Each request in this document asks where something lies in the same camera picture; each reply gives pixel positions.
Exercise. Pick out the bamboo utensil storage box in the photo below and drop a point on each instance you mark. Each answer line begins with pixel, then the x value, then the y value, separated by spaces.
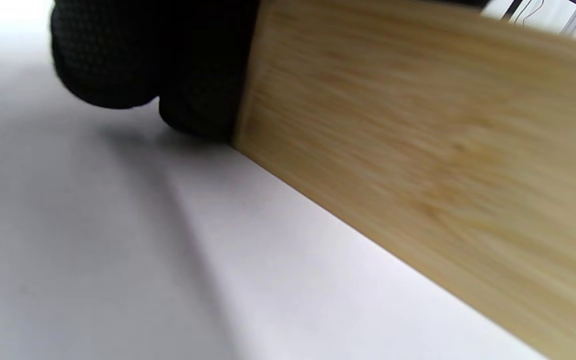
pixel 418 125

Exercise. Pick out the person's left hand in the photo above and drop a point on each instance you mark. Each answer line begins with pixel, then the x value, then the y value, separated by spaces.
pixel 168 55

